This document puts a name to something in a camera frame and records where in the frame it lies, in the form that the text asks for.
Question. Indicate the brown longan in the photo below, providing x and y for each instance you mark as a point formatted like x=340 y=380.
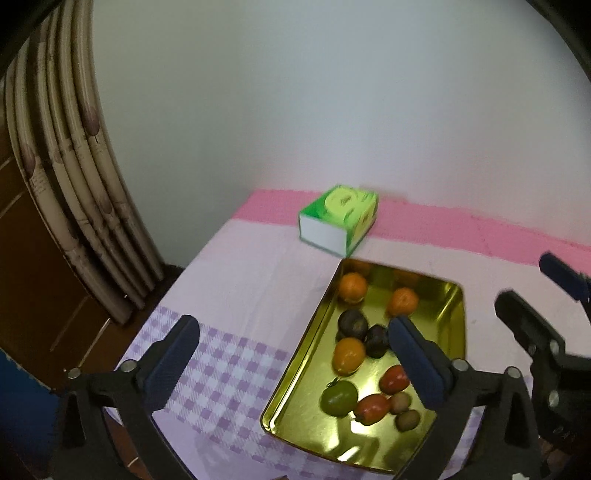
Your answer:
x=408 y=420
x=400 y=401

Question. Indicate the blue object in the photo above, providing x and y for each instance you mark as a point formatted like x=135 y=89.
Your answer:
x=23 y=415

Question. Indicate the green tissue box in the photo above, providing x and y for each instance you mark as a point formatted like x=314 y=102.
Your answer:
x=323 y=226

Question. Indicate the red tomato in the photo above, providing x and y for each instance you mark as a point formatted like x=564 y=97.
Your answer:
x=371 y=408
x=393 y=378

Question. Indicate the pink and purple checked tablecloth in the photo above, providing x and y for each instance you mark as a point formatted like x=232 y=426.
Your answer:
x=258 y=277

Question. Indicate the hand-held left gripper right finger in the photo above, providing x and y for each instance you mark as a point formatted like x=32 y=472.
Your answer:
x=418 y=364

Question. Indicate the green tomato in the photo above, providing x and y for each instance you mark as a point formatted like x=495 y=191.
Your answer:
x=339 y=398

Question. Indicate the pink foam mat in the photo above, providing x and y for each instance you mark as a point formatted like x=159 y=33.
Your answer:
x=438 y=221

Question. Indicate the orange mandarin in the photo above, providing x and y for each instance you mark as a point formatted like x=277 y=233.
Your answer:
x=353 y=287
x=349 y=354
x=402 y=301

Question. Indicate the red tin box gold inside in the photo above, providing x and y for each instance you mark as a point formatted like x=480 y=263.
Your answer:
x=304 y=406

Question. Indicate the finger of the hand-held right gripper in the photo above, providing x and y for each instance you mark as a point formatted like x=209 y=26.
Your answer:
x=563 y=277
x=526 y=323

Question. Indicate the dark purple passion fruit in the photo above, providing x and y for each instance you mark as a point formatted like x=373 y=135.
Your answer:
x=352 y=323
x=376 y=341

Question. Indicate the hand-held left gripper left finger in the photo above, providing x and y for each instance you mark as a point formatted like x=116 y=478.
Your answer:
x=173 y=364

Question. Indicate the beige patterned curtain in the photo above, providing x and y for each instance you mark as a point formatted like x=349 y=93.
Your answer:
x=69 y=161

